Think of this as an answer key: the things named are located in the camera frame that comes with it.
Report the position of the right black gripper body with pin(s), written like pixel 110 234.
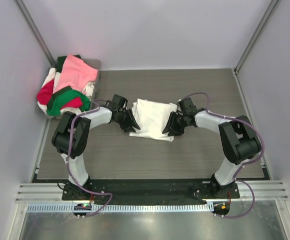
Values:
pixel 184 122

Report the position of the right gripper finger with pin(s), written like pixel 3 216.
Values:
pixel 175 131
pixel 172 121

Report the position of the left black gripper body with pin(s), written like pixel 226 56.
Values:
pixel 125 119

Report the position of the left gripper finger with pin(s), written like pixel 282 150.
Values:
pixel 128 128
pixel 132 120

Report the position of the white t shirt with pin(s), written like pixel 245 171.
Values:
pixel 152 118

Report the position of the clear plastic bin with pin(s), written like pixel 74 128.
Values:
pixel 94 63

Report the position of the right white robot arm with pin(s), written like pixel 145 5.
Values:
pixel 240 140

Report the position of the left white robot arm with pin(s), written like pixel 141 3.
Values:
pixel 71 135

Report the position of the pink t shirt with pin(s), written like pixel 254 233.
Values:
pixel 73 72

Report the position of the green t shirt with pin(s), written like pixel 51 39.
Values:
pixel 64 96

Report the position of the red t shirt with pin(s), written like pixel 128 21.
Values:
pixel 45 93

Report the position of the right aluminium frame post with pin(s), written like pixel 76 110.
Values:
pixel 257 33

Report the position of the aluminium frame post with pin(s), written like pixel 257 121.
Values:
pixel 34 30
pixel 257 33

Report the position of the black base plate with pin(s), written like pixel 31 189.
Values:
pixel 149 192

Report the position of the slotted cable duct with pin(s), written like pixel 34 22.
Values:
pixel 90 208

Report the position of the aluminium front rail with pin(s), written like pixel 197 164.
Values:
pixel 50 193

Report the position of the left aluminium frame post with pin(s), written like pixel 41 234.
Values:
pixel 34 30

